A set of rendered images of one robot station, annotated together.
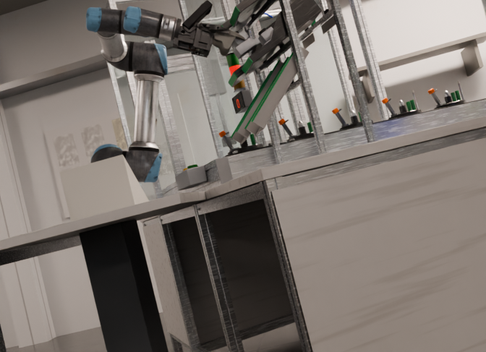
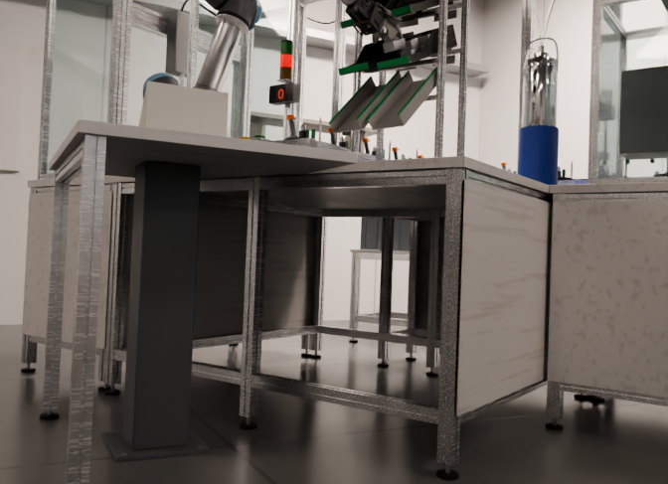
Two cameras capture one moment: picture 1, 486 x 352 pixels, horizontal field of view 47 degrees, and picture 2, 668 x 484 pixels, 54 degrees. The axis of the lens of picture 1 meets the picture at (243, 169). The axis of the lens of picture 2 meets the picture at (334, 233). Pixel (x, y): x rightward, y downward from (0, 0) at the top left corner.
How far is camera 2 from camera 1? 126 cm
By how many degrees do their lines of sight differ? 35
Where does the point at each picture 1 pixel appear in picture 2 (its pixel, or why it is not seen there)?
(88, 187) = (178, 112)
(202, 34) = (377, 14)
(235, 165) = not seen: hidden behind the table
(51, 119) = not seen: outside the picture
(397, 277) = (499, 285)
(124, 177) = (223, 118)
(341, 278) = (480, 272)
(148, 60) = (246, 6)
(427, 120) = not seen: hidden behind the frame
